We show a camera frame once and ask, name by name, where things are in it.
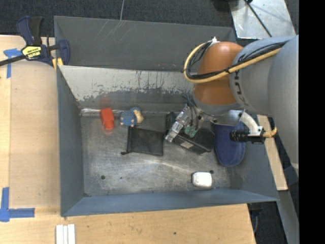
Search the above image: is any grey metal bin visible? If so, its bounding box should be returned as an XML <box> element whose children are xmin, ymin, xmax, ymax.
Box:
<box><xmin>53</xmin><ymin>16</ymin><xmax>280</xmax><ymax>218</ymax></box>

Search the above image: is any blue toy figure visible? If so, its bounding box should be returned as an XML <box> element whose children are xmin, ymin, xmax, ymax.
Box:
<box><xmin>119</xmin><ymin>107</ymin><xmax>145</xmax><ymax>127</ymax></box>

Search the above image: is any black cylinder on white bracket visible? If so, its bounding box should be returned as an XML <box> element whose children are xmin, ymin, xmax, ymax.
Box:
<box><xmin>230</xmin><ymin>112</ymin><xmax>265</xmax><ymax>145</ymax></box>

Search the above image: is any black cloth pouch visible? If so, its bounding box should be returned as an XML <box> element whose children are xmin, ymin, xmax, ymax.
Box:
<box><xmin>120</xmin><ymin>126</ymin><xmax>165</xmax><ymax>157</ymax></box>

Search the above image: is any black rectangular case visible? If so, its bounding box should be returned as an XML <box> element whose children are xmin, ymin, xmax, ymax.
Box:
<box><xmin>166</xmin><ymin>111</ymin><xmax>216</xmax><ymax>156</ymax></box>

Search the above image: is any white small box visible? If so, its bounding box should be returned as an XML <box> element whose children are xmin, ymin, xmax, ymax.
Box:
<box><xmin>191</xmin><ymin>171</ymin><xmax>213</xmax><ymax>189</ymax></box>

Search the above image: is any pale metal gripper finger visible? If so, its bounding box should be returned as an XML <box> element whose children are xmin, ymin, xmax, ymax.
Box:
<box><xmin>175</xmin><ymin>105</ymin><xmax>190</xmax><ymax>132</ymax></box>
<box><xmin>165</xmin><ymin>125</ymin><xmax>183</xmax><ymax>141</ymax></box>

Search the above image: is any red block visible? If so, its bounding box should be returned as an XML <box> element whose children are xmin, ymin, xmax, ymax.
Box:
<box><xmin>100</xmin><ymin>107</ymin><xmax>116</xmax><ymax>132</ymax></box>

